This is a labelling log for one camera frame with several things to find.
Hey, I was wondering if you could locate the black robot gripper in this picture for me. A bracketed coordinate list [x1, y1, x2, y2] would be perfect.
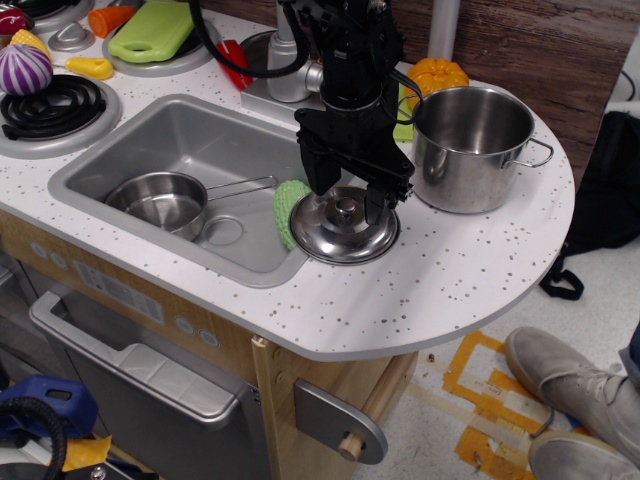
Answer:
[294, 94, 415, 225]

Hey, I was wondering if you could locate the round steel pot lid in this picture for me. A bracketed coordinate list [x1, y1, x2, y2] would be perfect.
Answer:
[289, 185, 400, 265]

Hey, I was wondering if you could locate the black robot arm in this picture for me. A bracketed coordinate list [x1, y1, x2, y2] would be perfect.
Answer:
[282, 1, 414, 225]

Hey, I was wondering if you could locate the large steel pot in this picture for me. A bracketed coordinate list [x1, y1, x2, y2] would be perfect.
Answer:
[412, 86, 554, 214]

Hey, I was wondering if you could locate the green toy vegetable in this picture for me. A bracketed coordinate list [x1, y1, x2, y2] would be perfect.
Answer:
[273, 180, 311, 251]

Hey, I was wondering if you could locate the green toy plate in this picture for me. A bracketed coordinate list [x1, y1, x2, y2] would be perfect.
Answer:
[394, 85, 417, 142]

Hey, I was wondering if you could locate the orange toy pepper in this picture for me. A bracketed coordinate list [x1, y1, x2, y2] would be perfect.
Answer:
[407, 58, 470, 97]

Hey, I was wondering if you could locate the grey toy sink basin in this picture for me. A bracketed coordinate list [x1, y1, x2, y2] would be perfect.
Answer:
[49, 94, 306, 288]

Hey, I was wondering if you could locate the grey toy faucet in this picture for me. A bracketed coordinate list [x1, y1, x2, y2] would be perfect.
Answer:
[241, 4, 323, 123]

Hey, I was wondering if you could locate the small steel saucepan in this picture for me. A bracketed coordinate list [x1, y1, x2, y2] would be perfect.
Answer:
[105, 171, 278, 241]

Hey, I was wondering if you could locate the red toy utensil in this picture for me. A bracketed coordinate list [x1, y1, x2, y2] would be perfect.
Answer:
[216, 40, 253, 91]

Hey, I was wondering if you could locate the white vertical pole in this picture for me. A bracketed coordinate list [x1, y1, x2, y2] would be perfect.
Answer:
[428, 0, 461, 60]

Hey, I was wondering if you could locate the green toy cutting board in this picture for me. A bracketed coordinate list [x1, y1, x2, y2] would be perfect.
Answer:
[108, 1, 194, 64]

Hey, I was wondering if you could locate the black backpack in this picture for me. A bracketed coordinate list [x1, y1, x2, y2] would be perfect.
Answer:
[540, 111, 639, 301]

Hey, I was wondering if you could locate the grey suede shoe upper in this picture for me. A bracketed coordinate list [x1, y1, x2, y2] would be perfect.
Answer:
[505, 327, 639, 464]

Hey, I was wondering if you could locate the grey suede shoe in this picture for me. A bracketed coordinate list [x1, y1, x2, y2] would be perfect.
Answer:
[528, 432, 639, 479]
[505, 327, 639, 464]

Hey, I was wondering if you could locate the black coil stove burner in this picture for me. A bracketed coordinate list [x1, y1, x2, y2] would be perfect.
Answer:
[1, 74, 107, 141]

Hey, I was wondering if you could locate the grey toy oven door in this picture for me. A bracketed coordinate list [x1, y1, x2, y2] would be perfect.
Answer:
[30, 292, 270, 479]

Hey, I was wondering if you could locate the orange toy carrot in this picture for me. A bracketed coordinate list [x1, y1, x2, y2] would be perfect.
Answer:
[87, 5, 136, 38]

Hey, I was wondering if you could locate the grey stove knob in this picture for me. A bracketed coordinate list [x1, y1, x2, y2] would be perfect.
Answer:
[48, 22, 95, 53]

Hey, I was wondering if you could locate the grey suede shoe lower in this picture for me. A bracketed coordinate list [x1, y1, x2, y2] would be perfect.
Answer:
[528, 432, 639, 479]

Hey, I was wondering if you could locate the purple striped toy onion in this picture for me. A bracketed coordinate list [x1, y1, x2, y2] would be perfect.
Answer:
[1, 44, 53, 96]

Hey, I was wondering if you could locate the blue clamp tool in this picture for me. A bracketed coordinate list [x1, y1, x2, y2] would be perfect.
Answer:
[1, 375, 99, 439]

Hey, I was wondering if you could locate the yellow toy corn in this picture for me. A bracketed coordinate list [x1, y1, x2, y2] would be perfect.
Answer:
[10, 29, 51, 58]

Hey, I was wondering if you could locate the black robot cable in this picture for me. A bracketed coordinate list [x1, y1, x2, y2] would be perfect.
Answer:
[187, 0, 321, 79]

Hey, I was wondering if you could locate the grey round side bracket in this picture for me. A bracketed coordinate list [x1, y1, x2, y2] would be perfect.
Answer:
[294, 379, 388, 465]

